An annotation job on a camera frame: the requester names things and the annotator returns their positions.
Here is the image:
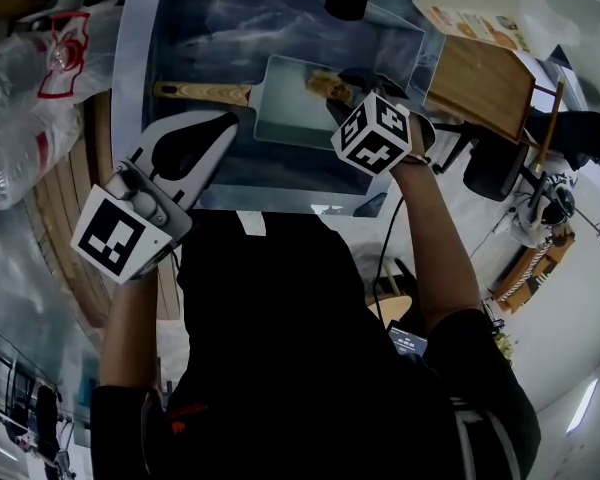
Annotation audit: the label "black cable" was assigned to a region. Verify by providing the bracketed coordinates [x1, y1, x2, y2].
[371, 195, 407, 322]

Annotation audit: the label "wooden crate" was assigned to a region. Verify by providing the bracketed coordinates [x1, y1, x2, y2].
[493, 235, 577, 315]

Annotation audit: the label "tan scrubbing sponge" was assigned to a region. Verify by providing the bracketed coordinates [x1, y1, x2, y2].
[304, 67, 352, 102]

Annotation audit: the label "black bag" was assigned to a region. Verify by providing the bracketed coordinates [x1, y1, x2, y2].
[553, 109, 600, 173]

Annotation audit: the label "round wooden stool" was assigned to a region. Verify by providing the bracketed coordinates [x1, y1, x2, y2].
[367, 293, 414, 325]

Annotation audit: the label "stainless steel sink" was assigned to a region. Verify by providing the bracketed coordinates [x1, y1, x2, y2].
[110, 0, 447, 217]

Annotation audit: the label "clear plastic bag of bottles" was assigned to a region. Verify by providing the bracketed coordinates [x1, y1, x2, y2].
[0, 3, 127, 232]

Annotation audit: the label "grey pan with wooden handle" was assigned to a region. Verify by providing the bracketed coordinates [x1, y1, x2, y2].
[152, 54, 362, 145]

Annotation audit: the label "black office chair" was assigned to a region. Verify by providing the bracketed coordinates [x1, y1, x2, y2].
[429, 117, 531, 203]

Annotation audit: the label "black phone with lit screen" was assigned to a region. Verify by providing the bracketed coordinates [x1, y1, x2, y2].
[386, 319, 430, 360]

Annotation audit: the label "wooden cutting board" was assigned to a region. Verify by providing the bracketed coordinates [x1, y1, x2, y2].
[423, 33, 539, 145]

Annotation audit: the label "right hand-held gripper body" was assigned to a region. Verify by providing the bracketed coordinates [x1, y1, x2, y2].
[328, 67, 437, 176]

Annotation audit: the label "wooden stick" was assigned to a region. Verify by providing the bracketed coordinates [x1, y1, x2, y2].
[533, 80, 567, 170]

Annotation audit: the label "person's right forearm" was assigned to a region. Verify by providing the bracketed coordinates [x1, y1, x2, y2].
[392, 157, 484, 337]

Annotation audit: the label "long ceiling light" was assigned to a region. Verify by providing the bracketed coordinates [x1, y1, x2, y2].
[566, 376, 600, 435]

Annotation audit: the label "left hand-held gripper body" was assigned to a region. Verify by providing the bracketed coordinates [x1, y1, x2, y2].
[69, 111, 237, 285]

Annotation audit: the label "person's left forearm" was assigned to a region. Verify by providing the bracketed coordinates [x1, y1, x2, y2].
[98, 263, 167, 394]

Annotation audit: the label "white plastic container with label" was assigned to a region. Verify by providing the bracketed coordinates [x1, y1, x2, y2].
[411, 0, 581, 62]

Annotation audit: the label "person's black shirt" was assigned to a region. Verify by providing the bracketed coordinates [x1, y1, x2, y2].
[89, 209, 542, 480]

